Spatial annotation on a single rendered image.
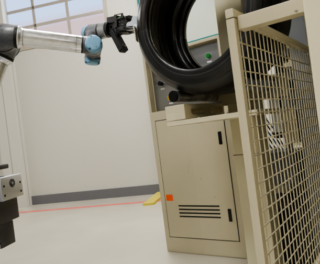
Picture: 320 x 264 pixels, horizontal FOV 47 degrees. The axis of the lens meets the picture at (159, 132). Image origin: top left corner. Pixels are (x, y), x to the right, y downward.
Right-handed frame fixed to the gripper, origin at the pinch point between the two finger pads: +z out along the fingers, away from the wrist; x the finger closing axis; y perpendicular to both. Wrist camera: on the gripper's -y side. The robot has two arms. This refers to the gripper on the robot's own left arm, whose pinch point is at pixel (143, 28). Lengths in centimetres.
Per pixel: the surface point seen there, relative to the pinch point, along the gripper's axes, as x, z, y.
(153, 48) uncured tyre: -12.4, 13.7, -11.9
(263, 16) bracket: -58, 72, -17
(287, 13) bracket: -58, 77, -17
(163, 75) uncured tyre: -11.1, 16.9, -22.3
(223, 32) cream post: 27.5, 25.0, -1.1
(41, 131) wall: 190, -318, -64
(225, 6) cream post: 27.5, 26.2, 10.2
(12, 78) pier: 170, -348, 9
